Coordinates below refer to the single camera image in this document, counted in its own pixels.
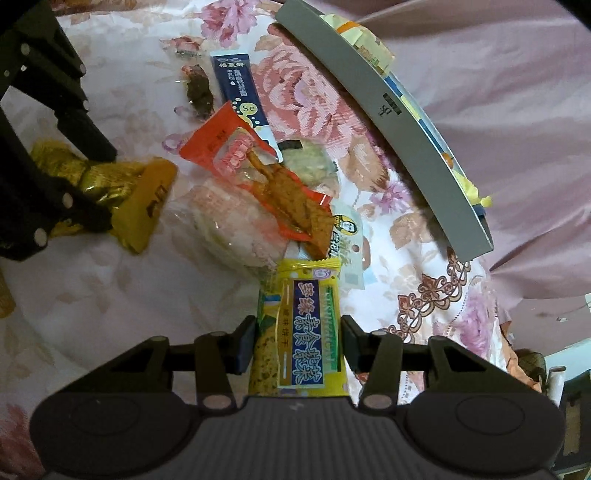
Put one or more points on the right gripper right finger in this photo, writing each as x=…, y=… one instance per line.
x=379, y=354

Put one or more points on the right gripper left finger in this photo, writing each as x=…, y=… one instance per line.
x=219, y=354

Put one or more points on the yellow blue snack packet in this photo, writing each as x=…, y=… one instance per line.
x=299, y=352

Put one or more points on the gold candy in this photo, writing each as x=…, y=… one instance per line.
x=133, y=192

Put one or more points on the orange white snack packet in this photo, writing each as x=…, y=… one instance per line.
x=364, y=41

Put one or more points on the floral bed sheet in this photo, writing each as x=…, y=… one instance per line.
x=187, y=251

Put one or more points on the white green snack sachet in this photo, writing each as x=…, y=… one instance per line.
x=348, y=239

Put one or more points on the clear pink biscuit pack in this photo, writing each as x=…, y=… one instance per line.
x=234, y=227

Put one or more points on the grey cardboard tray box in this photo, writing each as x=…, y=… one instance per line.
x=453, y=198

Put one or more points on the dark wrapped candy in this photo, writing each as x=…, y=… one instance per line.
x=198, y=93

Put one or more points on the blue stick sachet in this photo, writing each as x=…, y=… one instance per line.
x=233, y=73

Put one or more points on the dark wooden furniture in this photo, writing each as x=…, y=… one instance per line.
x=573, y=399

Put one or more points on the round green cake packet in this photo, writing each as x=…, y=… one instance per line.
x=309, y=161

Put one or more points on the red spicy snack packet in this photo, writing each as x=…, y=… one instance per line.
x=232, y=151

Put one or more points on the pink satin curtain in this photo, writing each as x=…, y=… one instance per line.
x=507, y=83

